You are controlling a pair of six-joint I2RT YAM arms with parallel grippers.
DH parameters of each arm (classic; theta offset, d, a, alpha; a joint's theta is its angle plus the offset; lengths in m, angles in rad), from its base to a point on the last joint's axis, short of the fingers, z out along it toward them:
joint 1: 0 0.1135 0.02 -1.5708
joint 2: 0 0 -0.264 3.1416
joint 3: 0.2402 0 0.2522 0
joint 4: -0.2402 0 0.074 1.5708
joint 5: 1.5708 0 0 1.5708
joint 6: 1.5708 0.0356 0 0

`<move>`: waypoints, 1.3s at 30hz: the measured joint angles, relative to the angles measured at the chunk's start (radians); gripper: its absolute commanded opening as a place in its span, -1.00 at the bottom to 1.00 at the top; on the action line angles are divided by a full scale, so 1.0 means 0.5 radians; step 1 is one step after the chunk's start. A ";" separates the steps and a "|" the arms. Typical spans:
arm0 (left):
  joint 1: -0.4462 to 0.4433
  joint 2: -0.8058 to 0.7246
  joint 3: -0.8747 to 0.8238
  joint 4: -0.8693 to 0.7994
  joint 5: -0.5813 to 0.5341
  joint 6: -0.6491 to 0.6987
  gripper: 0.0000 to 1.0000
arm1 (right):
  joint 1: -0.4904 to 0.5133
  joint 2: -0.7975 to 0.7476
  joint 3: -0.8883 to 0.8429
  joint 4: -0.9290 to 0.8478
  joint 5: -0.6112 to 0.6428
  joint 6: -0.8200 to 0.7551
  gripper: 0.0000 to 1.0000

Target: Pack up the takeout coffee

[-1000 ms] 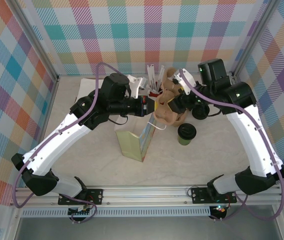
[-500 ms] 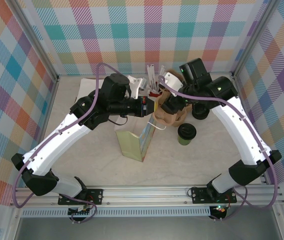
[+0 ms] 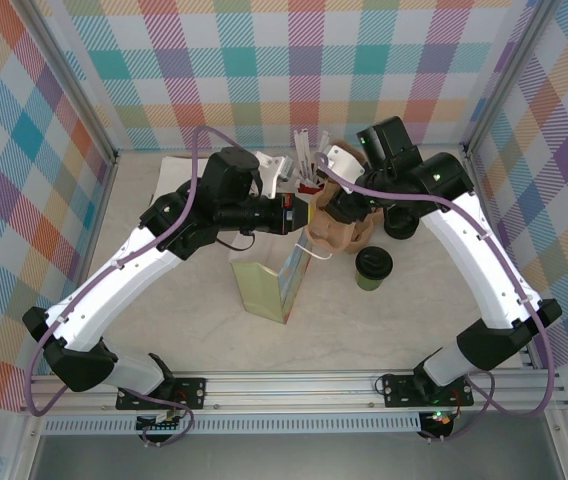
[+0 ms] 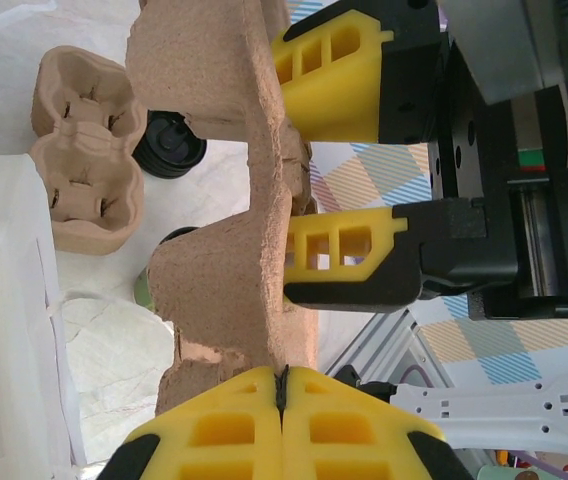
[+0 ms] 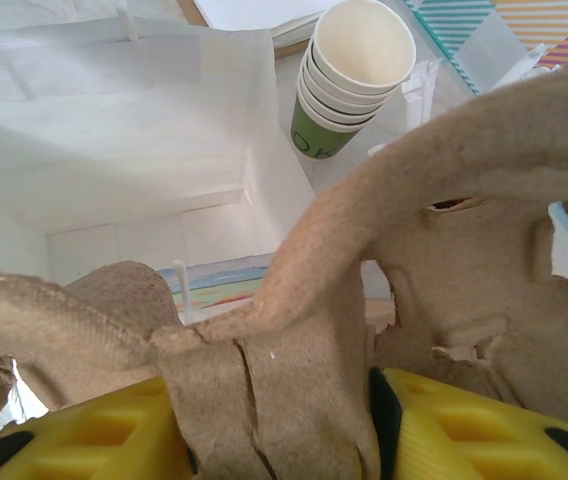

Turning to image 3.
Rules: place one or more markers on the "floral green paper gift bag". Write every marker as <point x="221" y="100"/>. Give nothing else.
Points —
<point x="259" y="290"/>

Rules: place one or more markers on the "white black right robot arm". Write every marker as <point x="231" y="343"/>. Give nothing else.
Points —
<point x="484" y="270"/>

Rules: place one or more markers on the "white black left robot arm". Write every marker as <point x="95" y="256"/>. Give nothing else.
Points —
<point x="109" y="290"/>

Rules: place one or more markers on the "stack of white napkins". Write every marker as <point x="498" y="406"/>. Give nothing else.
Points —
<point x="174" y="175"/>

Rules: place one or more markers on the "small controller circuit board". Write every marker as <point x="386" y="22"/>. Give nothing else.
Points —
<point x="159" y="422"/>
<point x="439" y="419"/>

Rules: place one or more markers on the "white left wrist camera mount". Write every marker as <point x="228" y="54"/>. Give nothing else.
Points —
<point x="271" y="172"/>

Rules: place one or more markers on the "aluminium frame post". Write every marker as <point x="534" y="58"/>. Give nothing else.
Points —
<point x="509" y="65"/>
<point x="64" y="65"/>

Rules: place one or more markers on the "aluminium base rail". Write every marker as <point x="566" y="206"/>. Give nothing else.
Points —
<point x="289" y="387"/>

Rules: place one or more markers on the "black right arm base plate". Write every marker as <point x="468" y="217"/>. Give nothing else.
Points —
<point x="399" y="390"/>

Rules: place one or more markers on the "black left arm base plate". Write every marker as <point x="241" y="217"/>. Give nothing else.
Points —
<point x="191" y="390"/>

